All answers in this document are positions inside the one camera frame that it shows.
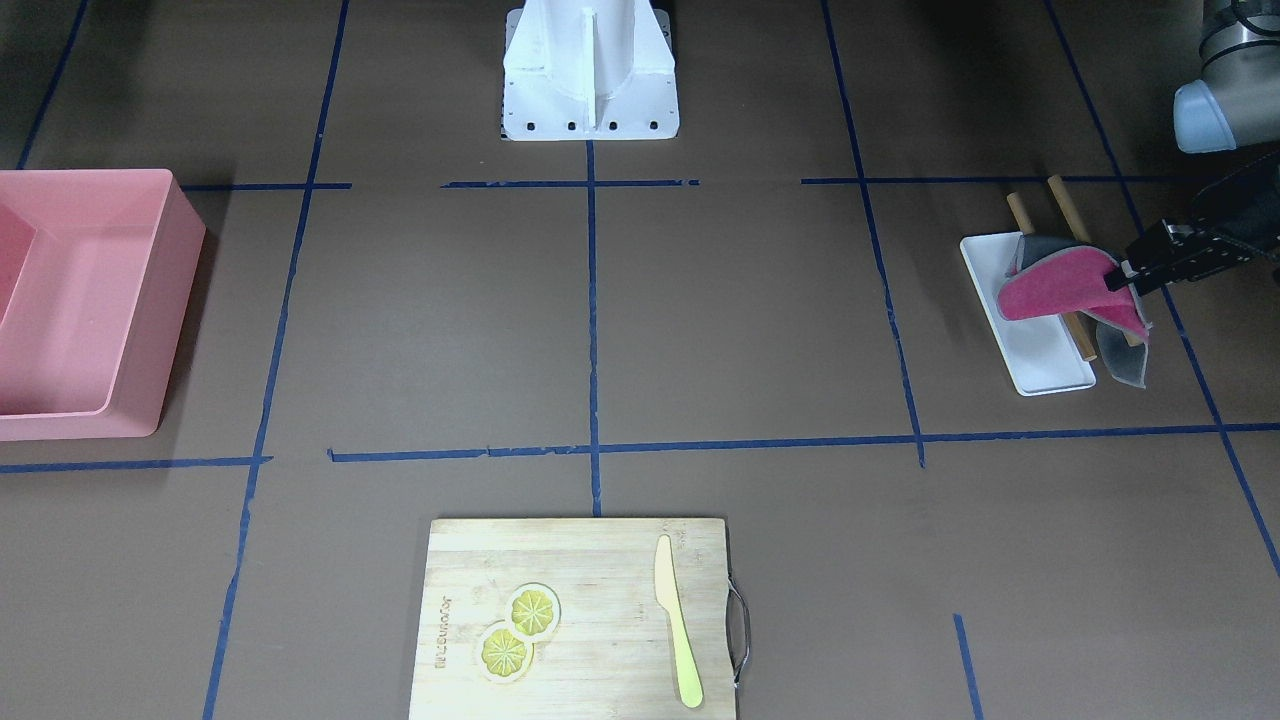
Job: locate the lemon slice near board centre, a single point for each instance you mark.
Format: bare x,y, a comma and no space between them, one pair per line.
533,612

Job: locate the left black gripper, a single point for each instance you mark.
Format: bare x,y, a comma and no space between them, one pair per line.
1180,253

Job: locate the wooden rack with two rods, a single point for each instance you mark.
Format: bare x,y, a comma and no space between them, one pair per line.
1080,327

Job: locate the yellow plastic knife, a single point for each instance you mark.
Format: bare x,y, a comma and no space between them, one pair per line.
688,679

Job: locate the bamboo cutting board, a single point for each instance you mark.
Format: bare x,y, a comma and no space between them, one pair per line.
611,656

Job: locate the pink plastic bin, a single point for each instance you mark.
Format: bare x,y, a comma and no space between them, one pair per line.
98,266

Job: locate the pink and grey cloth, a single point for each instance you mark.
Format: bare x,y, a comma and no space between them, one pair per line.
1051,276

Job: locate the lemon slice near board edge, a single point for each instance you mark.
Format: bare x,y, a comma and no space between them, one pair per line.
502,655

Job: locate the white rectangular tray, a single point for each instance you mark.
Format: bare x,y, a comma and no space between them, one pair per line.
1040,356

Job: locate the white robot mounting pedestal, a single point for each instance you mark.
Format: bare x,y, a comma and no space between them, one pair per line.
589,71

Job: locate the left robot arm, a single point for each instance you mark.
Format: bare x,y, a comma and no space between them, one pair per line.
1232,104

